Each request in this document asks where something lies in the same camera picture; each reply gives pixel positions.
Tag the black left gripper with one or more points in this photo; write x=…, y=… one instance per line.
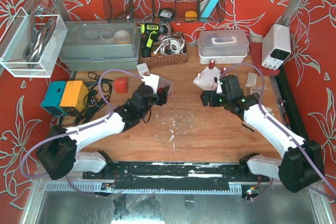
x=161, y=95

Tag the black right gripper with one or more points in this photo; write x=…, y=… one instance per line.
x=209, y=98

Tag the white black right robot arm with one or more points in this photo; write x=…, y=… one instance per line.
x=300, y=163

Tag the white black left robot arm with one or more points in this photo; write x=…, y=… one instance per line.
x=63, y=151

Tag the clear plastic spring tray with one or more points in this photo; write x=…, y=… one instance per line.
x=165, y=82

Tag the white power adapter cube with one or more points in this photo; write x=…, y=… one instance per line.
x=142, y=69

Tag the brown wicker basket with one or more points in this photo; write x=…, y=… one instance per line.
x=166, y=60

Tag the red cube box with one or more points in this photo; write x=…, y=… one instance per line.
x=121, y=85

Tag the grey metal plate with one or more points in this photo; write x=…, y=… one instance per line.
x=251, y=79

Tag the white clear lidded case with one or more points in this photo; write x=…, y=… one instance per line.
x=222, y=46

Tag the white bench power supply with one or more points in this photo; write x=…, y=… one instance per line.
x=276, y=47

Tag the grey plastic storage box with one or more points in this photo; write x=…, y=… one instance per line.
x=97, y=45

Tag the orange soldering station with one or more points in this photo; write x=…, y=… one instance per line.
x=72, y=101

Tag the yellow tape measure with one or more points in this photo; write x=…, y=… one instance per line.
x=191, y=16

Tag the teal box device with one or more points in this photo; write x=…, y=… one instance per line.
x=52, y=98

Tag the blue white pack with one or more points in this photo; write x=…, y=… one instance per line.
x=206, y=8

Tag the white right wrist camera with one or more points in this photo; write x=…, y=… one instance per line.
x=219, y=85

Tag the white peg base plate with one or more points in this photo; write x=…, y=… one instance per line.
x=205, y=79

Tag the bagged timer switch module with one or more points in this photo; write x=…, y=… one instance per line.
x=257, y=90

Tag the green black cordless drill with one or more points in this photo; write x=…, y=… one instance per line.
x=152, y=32

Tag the black wire wall basket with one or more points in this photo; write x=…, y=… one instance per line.
x=146, y=11

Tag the clear acrylic wall box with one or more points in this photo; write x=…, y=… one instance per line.
x=31, y=45

